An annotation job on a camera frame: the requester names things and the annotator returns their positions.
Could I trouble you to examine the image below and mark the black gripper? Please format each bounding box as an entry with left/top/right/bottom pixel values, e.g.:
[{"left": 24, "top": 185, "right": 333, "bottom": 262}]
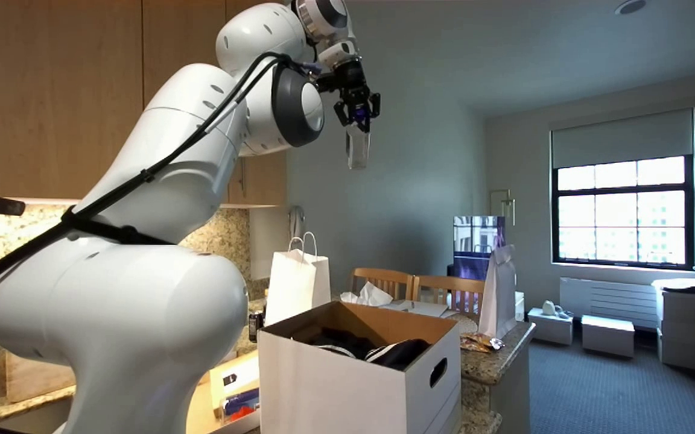
[{"left": 330, "top": 61, "right": 384, "bottom": 132}]

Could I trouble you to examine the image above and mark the white cardboard box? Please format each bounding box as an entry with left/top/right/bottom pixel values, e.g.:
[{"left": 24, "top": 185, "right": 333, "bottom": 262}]
[{"left": 256, "top": 299, "right": 463, "bottom": 434}]

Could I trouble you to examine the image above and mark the wooden chair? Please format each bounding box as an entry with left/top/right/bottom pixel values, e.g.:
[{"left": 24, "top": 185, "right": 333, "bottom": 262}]
[
  {"left": 351, "top": 266, "right": 415, "bottom": 303},
  {"left": 410, "top": 272, "right": 489, "bottom": 320}
]

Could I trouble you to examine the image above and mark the crumpled white tissue paper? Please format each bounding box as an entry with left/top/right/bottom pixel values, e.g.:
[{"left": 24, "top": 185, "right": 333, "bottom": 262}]
[{"left": 338, "top": 280, "right": 397, "bottom": 308}]

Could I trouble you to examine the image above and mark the tall white paper bag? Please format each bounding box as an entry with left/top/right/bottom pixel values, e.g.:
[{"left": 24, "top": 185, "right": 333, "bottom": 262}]
[{"left": 478, "top": 243, "right": 521, "bottom": 339}]

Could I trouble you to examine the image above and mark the black clothing with white stripes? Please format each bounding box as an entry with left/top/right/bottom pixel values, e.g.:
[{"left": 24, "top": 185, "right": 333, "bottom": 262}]
[{"left": 294, "top": 322, "right": 435, "bottom": 373}]

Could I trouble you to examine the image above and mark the orange snack wrapper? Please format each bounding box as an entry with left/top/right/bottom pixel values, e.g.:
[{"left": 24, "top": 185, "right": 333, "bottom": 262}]
[{"left": 461, "top": 331, "right": 508, "bottom": 355}]

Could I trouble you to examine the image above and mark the grey roller blind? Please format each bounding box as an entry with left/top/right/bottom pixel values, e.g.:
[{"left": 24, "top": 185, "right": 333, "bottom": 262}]
[{"left": 551, "top": 109, "right": 695, "bottom": 169}]

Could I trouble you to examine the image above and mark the black framed window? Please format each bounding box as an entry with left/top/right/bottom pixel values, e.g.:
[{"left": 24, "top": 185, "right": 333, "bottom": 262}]
[{"left": 551, "top": 154, "right": 695, "bottom": 269}]

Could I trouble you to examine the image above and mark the white square ottoman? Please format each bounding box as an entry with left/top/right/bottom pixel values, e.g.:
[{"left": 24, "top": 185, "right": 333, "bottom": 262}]
[
  {"left": 579, "top": 314, "right": 638, "bottom": 362},
  {"left": 526, "top": 299, "right": 578, "bottom": 348}
]

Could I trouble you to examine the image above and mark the cardboard mailer with white label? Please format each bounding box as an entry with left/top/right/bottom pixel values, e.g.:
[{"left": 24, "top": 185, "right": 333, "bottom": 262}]
[{"left": 210, "top": 355, "right": 264, "bottom": 397}]

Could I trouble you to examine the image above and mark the round ceiling fixture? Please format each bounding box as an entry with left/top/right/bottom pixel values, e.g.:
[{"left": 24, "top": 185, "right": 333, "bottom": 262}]
[{"left": 614, "top": 0, "right": 649, "bottom": 16}]

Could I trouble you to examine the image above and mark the white low cabinet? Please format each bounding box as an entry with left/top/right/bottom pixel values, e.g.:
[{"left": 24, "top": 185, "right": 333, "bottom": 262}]
[{"left": 653, "top": 278, "right": 695, "bottom": 372}]

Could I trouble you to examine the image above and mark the white paper bag with handles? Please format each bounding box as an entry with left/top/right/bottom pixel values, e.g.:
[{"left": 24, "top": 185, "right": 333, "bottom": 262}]
[{"left": 264, "top": 228, "right": 337, "bottom": 327}]

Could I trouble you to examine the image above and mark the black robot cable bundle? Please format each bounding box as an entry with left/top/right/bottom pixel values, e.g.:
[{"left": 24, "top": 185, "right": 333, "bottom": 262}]
[{"left": 0, "top": 50, "right": 321, "bottom": 322}]

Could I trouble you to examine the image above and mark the white wall radiator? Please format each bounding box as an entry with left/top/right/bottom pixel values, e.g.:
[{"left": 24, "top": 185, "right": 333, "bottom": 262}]
[{"left": 559, "top": 275, "right": 661, "bottom": 331}]

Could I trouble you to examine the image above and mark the wooden wall cabinet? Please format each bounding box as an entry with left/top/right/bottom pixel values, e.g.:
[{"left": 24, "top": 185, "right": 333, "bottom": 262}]
[{"left": 0, "top": 0, "right": 291, "bottom": 210}]

